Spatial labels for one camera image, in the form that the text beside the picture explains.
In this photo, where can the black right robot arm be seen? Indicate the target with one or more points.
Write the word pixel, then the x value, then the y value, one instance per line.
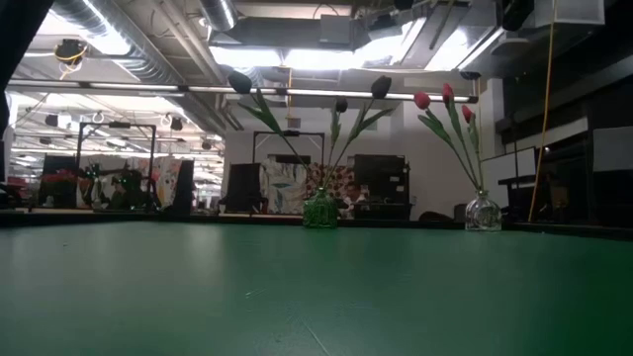
pixel 516 15

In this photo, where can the green table mat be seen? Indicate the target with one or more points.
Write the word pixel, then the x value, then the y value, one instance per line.
pixel 316 296

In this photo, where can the black background rig frame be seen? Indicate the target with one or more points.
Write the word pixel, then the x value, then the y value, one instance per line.
pixel 116 125
pixel 289 133

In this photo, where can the person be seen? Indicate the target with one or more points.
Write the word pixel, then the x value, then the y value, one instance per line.
pixel 355 194

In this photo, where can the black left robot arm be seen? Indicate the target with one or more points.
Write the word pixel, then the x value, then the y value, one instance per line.
pixel 15 39

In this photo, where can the black cabinet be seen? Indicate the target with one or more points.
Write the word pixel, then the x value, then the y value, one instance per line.
pixel 381 173

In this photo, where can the green glass vase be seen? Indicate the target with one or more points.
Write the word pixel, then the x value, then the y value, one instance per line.
pixel 320 210

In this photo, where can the overhead LED light bar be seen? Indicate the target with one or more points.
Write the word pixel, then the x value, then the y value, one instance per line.
pixel 326 92

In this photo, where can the floral patterned cloth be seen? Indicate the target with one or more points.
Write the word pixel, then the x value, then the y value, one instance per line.
pixel 341 175

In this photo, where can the black aluminium table frame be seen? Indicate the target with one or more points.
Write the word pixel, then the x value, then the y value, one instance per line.
pixel 569 228

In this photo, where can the whiteboard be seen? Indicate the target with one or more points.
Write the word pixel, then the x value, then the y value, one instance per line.
pixel 509 173

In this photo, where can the black upright panel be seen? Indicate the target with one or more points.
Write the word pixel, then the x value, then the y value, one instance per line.
pixel 242 188

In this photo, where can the clear glass vase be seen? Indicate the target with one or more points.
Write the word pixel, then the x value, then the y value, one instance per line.
pixel 482 213

